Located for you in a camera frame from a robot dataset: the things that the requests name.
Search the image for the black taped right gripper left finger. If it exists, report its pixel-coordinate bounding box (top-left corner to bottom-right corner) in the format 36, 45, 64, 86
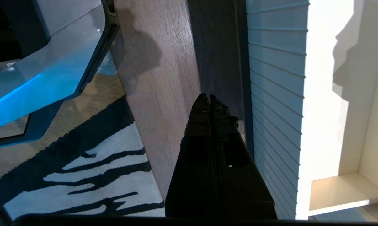
165, 93, 221, 218

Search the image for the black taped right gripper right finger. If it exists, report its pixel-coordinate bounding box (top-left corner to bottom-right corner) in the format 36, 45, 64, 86
210, 94, 278, 219

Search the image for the white fluted drawer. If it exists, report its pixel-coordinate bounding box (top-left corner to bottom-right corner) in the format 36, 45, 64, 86
245, 0, 378, 220

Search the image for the silver grey robot base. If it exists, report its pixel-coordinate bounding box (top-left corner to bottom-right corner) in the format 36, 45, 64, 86
0, 0, 121, 150

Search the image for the black white patterned rug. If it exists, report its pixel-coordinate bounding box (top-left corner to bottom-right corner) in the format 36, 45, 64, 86
0, 52, 166, 220

